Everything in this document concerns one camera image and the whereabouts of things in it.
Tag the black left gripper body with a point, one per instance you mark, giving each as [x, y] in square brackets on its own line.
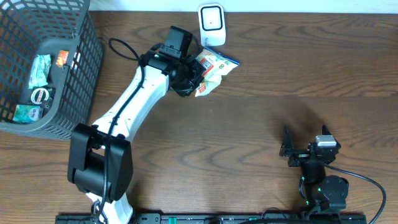
[193, 78]

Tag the dark grey plastic basket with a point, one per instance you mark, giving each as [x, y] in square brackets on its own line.
[30, 28]

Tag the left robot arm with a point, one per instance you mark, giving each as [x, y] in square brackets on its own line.
[100, 156]

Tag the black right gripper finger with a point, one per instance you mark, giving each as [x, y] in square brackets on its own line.
[325, 130]
[286, 141]

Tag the light green snack packet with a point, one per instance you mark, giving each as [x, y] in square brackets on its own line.
[40, 71]

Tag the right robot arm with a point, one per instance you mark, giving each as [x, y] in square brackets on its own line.
[324, 194]

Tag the white barcode scanner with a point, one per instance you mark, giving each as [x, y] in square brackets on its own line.
[212, 25]

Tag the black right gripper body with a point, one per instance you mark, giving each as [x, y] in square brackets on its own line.
[302, 155]

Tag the black round-logo snack packet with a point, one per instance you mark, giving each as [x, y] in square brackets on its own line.
[42, 97]

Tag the orange snack packet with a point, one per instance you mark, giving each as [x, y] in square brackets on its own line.
[62, 58]

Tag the green tissue packet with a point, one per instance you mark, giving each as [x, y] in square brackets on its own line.
[27, 113]

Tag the yellow snack bag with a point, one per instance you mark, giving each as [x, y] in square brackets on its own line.
[216, 66]

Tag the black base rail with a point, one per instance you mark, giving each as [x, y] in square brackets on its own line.
[156, 218]

